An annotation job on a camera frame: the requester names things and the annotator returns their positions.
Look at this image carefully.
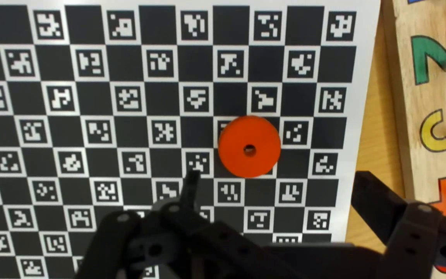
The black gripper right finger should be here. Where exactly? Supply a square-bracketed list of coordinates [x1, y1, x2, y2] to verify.
[349, 171, 446, 279]

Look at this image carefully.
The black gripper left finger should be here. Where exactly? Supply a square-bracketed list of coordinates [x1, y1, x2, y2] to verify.
[74, 169, 306, 279]

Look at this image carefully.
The orange wooden disc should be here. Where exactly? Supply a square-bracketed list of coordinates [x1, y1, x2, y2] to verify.
[216, 115, 281, 180]

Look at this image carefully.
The wooden number puzzle board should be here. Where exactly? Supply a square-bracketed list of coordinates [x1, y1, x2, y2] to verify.
[385, 0, 446, 276]

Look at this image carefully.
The black white checkered calibration board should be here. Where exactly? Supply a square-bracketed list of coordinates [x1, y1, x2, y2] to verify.
[0, 0, 382, 279]

